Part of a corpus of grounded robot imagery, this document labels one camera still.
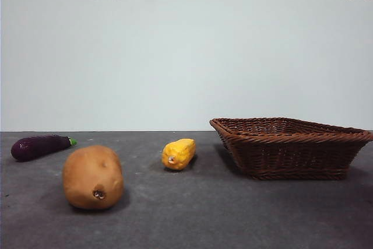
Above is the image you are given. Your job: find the yellow corn cob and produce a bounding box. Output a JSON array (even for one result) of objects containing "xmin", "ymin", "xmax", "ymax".
[{"xmin": 161, "ymin": 138, "xmax": 196, "ymax": 171}]

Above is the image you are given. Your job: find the brown wicker basket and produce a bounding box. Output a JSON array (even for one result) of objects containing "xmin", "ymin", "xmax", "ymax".
[{"xmin": 209, "ymin": 117, "xmax": 373, "ymax": 181}]

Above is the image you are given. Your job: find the brown potato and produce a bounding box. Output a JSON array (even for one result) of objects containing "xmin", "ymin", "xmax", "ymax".
[{"xmin": 62, "ymin": 145, "xmax": 124, "ymax": 211}]

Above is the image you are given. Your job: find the purple eggplant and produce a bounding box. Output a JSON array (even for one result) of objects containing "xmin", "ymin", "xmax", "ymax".
[{"xmin": 10, "ymin": 134, "xmax": 78, "ymax": 163}]

